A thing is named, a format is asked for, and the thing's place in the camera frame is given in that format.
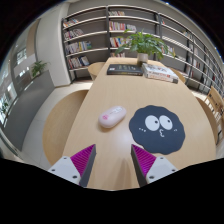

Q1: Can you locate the grey bookshelf unit with books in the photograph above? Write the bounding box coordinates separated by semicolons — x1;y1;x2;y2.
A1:
60;3;224;98

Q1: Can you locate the red-spined book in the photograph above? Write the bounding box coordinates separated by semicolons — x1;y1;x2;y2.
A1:
143;71;179;84

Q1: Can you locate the pink computer mouse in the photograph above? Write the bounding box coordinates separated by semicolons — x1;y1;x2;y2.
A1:
98;105;128;129

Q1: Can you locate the green potted plant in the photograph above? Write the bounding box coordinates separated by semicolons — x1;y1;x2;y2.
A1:
114;29;174;66

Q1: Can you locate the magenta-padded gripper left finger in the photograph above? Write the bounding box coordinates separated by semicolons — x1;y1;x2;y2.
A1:
47;143;97;188

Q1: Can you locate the group of slatted wooden chairs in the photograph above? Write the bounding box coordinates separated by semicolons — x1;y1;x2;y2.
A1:
203;85;224;134

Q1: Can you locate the dark cartoon-face mouse pad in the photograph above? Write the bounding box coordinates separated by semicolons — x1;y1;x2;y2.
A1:
128;104;186;156

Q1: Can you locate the round-backed wooden chair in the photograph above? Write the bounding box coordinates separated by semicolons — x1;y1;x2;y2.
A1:
195;96;219;146
42;89;90;167
87;61;107;81
171;67;188;84

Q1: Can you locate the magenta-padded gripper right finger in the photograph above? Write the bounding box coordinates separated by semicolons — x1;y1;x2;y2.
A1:
130;143;178;188

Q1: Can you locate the black hardcover book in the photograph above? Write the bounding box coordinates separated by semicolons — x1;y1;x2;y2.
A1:
106;63;144;77

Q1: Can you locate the leafy indoor plant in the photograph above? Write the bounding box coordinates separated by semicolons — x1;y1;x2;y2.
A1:
30;59;51;79

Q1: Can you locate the white illustrated book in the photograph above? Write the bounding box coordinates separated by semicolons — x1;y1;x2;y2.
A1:
142;63;180;81

